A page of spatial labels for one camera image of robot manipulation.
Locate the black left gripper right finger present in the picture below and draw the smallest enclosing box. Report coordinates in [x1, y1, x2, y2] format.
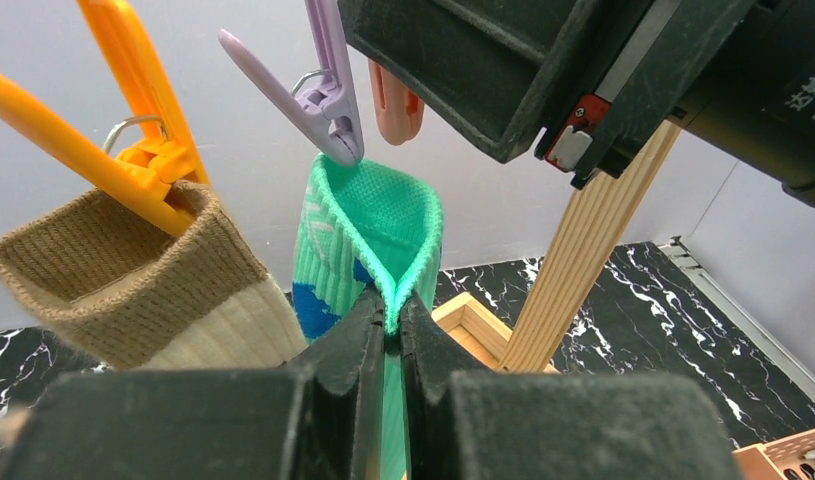
[398, 295, 741, 479]

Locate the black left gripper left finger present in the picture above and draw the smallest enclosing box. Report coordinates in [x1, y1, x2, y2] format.
[0, 287, 384, 479]

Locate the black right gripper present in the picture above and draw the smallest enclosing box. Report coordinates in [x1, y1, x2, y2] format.
[338, 0, 815, 208]

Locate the coral clothespin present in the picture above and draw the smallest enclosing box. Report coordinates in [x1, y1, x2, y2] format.
[368, 60, 425, 146]

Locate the mint green patterned sock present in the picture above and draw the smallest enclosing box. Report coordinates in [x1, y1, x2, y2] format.
[290, 155, 443, 479]

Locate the wooden drying rack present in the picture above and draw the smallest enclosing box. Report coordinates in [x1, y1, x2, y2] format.
[432, 122, 680, 373]

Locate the lilac clothespin right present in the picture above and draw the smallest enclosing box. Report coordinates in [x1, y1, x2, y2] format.
[218, 1, 364, 167]

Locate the beige brown sock right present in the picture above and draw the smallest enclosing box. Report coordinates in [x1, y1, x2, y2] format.
[0, 182, 307, 370]

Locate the orange clothespin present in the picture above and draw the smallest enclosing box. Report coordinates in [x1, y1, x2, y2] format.
[0, 0, 211, 238]

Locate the peach plastic desk organizer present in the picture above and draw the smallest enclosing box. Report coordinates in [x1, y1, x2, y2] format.
[732, 428, 815, 480]

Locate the grey metal rail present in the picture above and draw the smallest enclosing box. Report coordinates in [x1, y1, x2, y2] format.
[658, 239, 815, 403]

